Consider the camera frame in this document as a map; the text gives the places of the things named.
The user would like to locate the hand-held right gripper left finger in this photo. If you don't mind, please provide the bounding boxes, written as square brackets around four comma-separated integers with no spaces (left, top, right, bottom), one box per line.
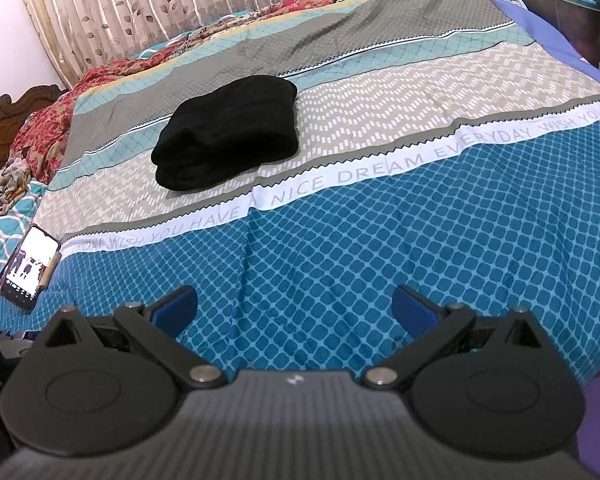
[32,285,227,390]

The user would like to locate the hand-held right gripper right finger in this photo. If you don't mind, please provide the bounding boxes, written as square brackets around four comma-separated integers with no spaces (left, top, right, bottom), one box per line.
[364,285,557,390]

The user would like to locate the black pants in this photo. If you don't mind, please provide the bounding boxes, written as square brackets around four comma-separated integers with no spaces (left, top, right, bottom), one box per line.
[151,75,300,192]

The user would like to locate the smartphone with lit screen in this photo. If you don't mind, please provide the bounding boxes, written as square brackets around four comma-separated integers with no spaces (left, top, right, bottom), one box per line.
[0,225,62,315]

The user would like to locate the teal white patterned pillow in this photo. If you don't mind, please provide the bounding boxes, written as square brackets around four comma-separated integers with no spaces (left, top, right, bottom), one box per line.
[0,180,49,281]

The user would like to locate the patterned teal grey bedsheet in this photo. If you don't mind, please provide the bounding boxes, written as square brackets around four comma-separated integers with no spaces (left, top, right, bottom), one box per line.
[0,0,600,392]

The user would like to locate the multicolour floral scarf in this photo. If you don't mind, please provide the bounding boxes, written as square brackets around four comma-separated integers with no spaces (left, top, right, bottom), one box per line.
[0,154,32,222]

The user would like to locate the carved wooden headboard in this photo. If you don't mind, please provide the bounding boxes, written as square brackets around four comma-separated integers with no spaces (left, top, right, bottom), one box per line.
[0,85,69,196]

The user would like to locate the red floral blanket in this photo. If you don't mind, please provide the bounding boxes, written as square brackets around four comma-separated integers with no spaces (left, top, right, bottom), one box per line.
[10,0,337,186]

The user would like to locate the floral beige curtain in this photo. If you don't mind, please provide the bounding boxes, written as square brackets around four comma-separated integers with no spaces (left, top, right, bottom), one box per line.
[9,0,427,87]

